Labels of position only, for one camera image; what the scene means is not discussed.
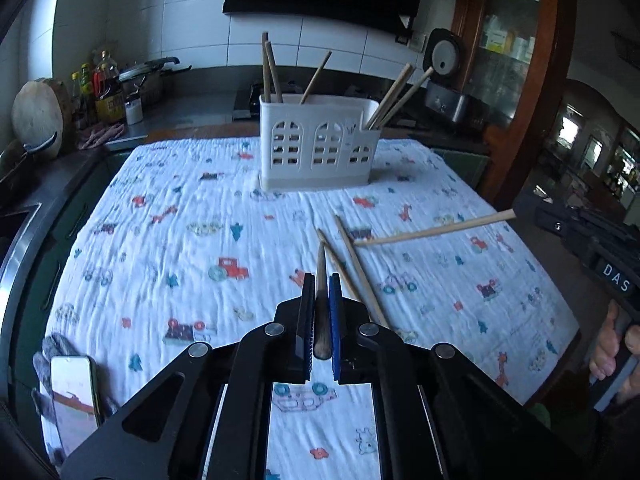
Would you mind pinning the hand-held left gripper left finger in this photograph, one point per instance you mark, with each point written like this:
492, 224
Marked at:
302, 330

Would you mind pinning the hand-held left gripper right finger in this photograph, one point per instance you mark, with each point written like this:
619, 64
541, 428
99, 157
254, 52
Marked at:
336, 330

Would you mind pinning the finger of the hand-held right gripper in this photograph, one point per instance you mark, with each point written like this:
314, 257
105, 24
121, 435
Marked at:
570, 240
585, 220

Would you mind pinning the wooden chopstick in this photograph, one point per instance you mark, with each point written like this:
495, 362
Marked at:
332, 252
273, 72
357, 265
315, 78
390, 95
265, 70
435, 230
404, 97
321, 310

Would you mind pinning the white plastic utensil holder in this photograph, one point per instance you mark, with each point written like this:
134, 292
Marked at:
300, 175

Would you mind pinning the person's right hand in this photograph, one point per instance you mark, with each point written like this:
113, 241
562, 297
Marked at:
605, 350

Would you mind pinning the wooden glass door cabinet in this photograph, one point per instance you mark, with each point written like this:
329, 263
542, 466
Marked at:
545, 85

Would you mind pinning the printed white cloth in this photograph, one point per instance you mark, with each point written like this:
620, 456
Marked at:
200, 210

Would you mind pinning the black rice cooker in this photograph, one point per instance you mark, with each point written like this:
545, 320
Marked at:
450, 102

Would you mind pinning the smartphone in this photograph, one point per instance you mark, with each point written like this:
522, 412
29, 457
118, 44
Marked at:
75, 400

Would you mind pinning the small white jar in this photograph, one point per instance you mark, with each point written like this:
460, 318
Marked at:
134, 112

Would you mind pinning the pink rag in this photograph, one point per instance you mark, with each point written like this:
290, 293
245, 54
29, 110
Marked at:
100, 136

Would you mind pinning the steel pressure pot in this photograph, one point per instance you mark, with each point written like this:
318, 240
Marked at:
145, 82

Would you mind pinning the steel sink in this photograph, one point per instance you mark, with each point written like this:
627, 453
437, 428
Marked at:
15, 225

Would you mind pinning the green cap sauce bottle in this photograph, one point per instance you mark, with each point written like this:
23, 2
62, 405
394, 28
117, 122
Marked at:
88, 100

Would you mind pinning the slim sauce bottle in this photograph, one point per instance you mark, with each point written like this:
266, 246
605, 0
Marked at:
76, 105

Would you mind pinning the round wooden cutting board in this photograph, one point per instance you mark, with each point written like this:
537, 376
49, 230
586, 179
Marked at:
37, 115

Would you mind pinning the wall power outlet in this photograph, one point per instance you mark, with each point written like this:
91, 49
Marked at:
410, 41

